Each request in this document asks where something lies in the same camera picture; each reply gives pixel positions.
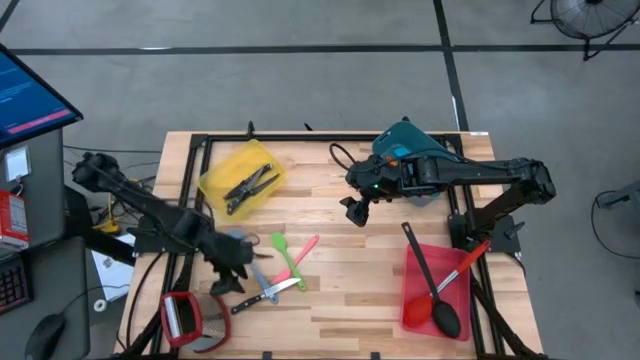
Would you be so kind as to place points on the black floor fan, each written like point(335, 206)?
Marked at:
point(590, 17)

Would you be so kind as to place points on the black computer mouse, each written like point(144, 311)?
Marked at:
point(45, 337)

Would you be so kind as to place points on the red framed box grater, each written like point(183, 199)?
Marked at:
point(172, 320)

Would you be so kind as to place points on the teal plastic bin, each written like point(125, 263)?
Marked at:
point(410, 135)

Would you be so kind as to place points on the red-rimmed flat steel grater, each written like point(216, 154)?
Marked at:
point(215, 320)

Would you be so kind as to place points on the white paper sheet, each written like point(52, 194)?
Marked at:
point(117, 280)

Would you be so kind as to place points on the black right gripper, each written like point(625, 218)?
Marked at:
point(372, 177)

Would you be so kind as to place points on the black aluminium table frame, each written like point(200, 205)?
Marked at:
point(300, 137)

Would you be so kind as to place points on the white tape roll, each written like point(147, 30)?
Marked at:
point(95, 305)

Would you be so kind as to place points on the white paper label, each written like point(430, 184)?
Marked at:
point(17, 162)

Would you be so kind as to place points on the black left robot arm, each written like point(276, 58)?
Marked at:
point(165, 225)

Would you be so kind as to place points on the black plastic spoon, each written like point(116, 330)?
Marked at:
point(446, 320)

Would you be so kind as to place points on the green silicone spatula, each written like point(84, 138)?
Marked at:
point(280, 242)

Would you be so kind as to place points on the yellow plastic bin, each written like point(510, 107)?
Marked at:
point(225, 172)

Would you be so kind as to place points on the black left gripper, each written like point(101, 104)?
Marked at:
point(227, 252)

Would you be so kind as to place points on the red box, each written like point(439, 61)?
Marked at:
point(12, 220)

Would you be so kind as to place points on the computer monitor blue screen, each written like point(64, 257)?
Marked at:
point(25, 100)

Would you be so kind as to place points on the reddish pink plastic bin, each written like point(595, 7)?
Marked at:
point(445, 257)

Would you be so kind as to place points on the pink silicone spatula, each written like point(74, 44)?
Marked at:
point(305, 250)

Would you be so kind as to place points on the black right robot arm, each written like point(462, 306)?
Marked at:
point(475, 170)

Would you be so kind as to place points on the grey desk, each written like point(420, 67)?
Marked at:
point(70, 300)

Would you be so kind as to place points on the grey computer cabinet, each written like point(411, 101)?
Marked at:
point(45, 190)

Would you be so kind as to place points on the black keyboard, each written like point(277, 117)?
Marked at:
point(12, 285)

